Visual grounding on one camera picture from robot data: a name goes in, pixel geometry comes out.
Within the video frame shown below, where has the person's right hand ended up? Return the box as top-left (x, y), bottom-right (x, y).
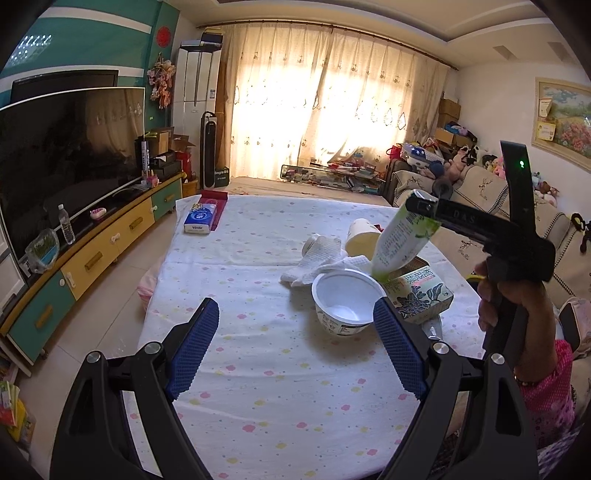
top-left (475, 261), bottom-right (561, 383)

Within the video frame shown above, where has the pile of books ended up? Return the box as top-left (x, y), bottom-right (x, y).
top-left (311, 159), bottom-right (384, 192)

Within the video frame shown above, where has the artificial flower bunch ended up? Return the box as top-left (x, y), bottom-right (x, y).
top-left (147, 53), bottom-right (177, 109)

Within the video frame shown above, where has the person's right forearm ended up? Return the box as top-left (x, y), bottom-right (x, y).
top-left (513, 339), bottom-right (578, 450)

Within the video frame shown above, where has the beige sofa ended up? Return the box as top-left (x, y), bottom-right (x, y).
top-left (385, 157), bottom-right (591, 324)

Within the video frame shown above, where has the framed flower painting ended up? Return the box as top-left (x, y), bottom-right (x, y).
top-left (531, 76), bottom-right (591, 174)

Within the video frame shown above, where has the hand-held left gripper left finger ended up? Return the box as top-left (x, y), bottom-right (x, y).
top-left (50, 298), bottom-right (221, 480)

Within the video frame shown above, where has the white green floral box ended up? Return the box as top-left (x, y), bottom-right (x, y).
top-left (381, 265), bottom-right (454, 325)

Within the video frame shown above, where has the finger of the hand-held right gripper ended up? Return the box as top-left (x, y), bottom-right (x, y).
top-left (434, 198), bottom-right (486, 244)

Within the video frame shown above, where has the clear plastic bag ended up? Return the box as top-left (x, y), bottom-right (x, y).
top-left (25, 228), bottom-right (61, 273)

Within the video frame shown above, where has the glass low table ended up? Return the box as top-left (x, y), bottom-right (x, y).
top-left (281, 164), bottom-right (386, 195)

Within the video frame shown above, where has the yellow green television cabinet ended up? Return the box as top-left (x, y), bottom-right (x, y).
top-left (0, 173), bottom-right (183, 365)

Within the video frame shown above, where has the black tower fan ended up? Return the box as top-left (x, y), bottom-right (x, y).
top-left (200, 112), bottom-right (218, 189)

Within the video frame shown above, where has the pink and black bag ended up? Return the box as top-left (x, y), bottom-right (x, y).
top-left (558, 298), bottom-right (591, 358)

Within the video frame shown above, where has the stack of colourful booklets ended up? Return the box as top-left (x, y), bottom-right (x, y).
top-left (0, 364), bottom-right (35, 444)

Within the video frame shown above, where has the white standing air conditioner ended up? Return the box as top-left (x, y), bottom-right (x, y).
top-left (172, 41), bottom-right (222, 181)

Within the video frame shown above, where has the pile of plush toys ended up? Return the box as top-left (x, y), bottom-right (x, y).
top-left (429, 143), bottom-right (559, 204)

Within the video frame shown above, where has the large black television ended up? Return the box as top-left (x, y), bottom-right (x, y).
top-left (0, 87), bottom-right (146, 278)

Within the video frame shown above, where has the green white squeeze tube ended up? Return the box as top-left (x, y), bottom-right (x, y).
top-left (372, 189), bottom-right (439, 280)

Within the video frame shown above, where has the cream embroidered curtain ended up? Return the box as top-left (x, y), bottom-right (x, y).
top-left (215, 23), bottom-right (451, 185)

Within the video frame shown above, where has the blue tissue pack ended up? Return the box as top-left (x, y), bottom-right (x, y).
top-left (184, 203), bottom-right (220, 234)

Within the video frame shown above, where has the pink cloth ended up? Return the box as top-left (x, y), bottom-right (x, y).
top-left (137, 265), bottom-right (162, 312)

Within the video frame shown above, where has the white plastic bowl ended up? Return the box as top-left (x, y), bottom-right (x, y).
top-left (311, 270), bottom-right (387, 337)

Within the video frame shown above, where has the clear water bottle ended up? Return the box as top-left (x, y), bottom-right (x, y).
top-left (58, 204), bottom-right (76, 245)

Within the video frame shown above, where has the blue star-print bag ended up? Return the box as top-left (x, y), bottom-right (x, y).
top-left (402, 143), bottom-right (444, 169)

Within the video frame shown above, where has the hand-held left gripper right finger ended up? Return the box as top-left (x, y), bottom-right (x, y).
top-left (372, 295), bottom-right (540, 480)

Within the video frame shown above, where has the white dotted tablecloth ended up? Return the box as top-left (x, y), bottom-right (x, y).
top-left (139, 194), bottom-right (490, 480)

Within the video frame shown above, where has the black yellow plush toy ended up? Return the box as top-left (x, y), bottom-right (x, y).
top-left (570, 212), bottom-right (591, 245)

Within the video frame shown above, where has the brown curtain rod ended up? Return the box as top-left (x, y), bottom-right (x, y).
top-left (196, 23), bottom-right (458, 71)

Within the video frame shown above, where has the cream plastic cup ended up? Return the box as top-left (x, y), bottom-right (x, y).
top-left (345, 218), bottom-right (382, 259)

